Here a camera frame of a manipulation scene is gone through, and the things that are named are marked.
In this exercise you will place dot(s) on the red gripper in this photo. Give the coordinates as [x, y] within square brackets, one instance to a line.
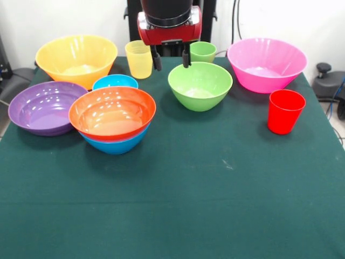
[172, 33]

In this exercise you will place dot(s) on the red-orange plastic bowl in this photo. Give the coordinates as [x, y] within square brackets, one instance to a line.
[113, 116]

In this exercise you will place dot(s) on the green plastic cup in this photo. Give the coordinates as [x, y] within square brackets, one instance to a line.
[203, 54]

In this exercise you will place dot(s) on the yellow plastic cup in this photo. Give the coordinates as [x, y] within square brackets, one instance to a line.
[138, 62]

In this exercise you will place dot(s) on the green plastic bowl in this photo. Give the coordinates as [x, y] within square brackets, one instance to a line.
[199, 89]

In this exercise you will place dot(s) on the small blue plastic bowl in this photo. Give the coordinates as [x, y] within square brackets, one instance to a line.
[114, 81]

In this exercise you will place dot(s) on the pink plastic bowl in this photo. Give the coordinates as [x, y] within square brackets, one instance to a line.
[266, 62]

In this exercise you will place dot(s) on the orange plastic bowl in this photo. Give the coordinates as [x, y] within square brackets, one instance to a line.
[75, 54]

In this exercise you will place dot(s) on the large blue plastic bowl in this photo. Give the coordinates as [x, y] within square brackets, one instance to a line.
[116, 147]

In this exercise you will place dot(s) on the red plastic cup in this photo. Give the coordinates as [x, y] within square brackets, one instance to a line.
[285, 113]

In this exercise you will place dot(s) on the purple plastic bowl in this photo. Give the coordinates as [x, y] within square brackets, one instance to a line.
[40, 108]

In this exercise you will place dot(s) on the grey chair base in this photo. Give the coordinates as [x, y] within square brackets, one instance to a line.
[16, 81]

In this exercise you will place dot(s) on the black chair base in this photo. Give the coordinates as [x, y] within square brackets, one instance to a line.
[328, 83]

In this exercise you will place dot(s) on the dark green tablecloth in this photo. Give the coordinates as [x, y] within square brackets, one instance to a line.
[107, 215]

